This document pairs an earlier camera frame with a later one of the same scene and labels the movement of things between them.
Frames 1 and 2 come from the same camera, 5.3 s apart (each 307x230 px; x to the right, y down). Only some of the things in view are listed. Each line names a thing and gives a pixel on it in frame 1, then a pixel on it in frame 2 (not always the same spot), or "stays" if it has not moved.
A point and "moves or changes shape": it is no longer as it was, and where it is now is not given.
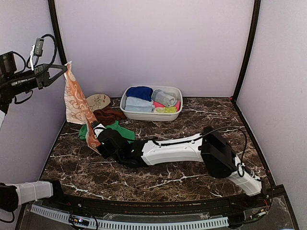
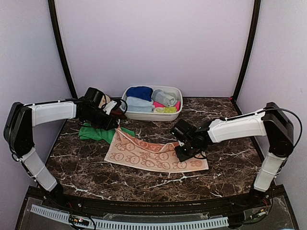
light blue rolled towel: (138, 104) stays
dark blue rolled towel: (143, 92) stays
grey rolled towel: (168, 99) stays
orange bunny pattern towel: (77, 110) moves or changes shape
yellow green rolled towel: (165, 109) stays
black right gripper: (102, 150) → (182, 156)
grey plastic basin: (151, 103) stays
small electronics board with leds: (80, 221) stays
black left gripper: (40, 81) → (107, 124)
